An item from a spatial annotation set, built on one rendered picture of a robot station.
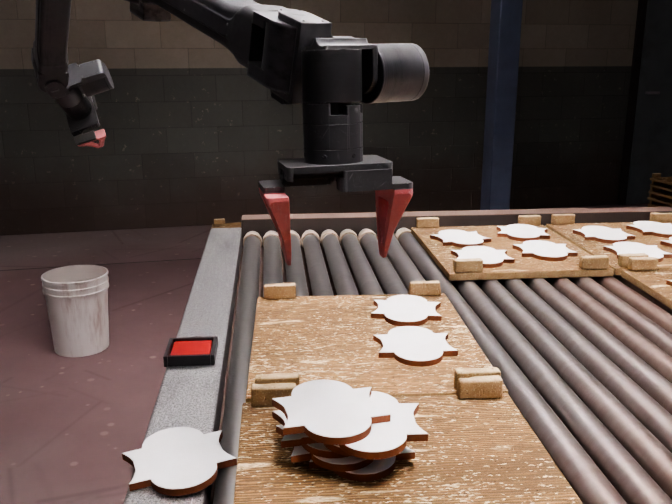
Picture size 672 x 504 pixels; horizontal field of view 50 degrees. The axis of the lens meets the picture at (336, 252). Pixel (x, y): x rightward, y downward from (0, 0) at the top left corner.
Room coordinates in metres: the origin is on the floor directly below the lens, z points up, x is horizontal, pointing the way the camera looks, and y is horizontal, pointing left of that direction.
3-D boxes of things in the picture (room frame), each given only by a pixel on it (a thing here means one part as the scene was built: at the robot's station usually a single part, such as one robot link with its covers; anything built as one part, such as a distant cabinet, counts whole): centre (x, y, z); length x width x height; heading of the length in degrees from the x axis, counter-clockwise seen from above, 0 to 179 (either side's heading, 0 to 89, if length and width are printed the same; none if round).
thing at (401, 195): (0.71, -0.03, 1.22); 0.07 x 0.07 x 0.09; 13
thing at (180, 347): (1.05, 0.22, 0.92); 0.06 x 0.06 x 0.01; 5
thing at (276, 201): (0.69, 0.03, 1.22); 0.07 x 0.07 x 0.09; 13
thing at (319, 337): (1.08, -0.04, 0.93); 0.41 x 0.35 x 0.02; 4
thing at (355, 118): (0.70, 0.00, 1.29); 0.10 x 0.07 x 0.07; 103
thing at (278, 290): (1.27, 0.10, 0.95); 0.06 x 0.02 x 0.03; 94
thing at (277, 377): (0.88, 0.08, 0.95); 0.06 x 0.02 x 0.03; 94
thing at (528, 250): (1.64, -0.39, 0.94); 0.41 x 0.35 x 0.04; 5
